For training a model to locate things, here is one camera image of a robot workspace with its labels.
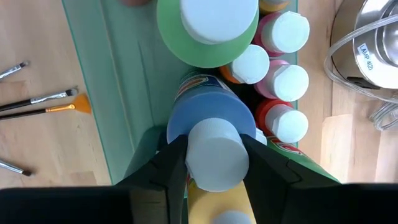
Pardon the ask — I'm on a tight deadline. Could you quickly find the black handle paintbrush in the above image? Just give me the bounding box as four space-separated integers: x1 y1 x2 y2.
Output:
0 61 29 80
0 160 33 177
0 88 78 113

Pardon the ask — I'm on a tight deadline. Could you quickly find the clear lamp power cord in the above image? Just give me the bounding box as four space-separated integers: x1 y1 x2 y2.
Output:
323 14 398 131

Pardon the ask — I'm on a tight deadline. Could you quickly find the large blue paint bottle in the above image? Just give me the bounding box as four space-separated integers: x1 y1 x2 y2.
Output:
166 73 259 193

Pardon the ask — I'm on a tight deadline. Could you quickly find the teal translucent plastic bin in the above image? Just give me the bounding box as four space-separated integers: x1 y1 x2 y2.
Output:
61 0 299 187

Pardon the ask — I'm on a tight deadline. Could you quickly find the paintbrush with orange bristles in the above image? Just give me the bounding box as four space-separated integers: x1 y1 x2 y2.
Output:
0 94 92 121

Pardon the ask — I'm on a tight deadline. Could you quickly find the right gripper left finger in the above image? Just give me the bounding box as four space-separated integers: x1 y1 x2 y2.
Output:
0 134 189 224

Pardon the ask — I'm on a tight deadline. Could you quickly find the small orange paint bottle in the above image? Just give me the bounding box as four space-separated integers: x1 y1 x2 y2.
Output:
219 44 271 85

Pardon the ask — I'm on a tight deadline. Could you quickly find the small dark red paint bottle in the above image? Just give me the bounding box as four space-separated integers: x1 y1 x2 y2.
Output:
252 11 311 58

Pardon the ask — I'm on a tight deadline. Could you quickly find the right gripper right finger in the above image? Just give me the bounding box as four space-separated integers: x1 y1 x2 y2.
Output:
240 133 398 224

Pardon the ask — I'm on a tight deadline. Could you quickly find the silver table lamp white shade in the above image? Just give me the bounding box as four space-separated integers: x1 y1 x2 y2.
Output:
329 0 398 91

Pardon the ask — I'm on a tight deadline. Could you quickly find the large yellow paint bottle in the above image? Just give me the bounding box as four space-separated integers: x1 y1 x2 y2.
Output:
186 180 258 224

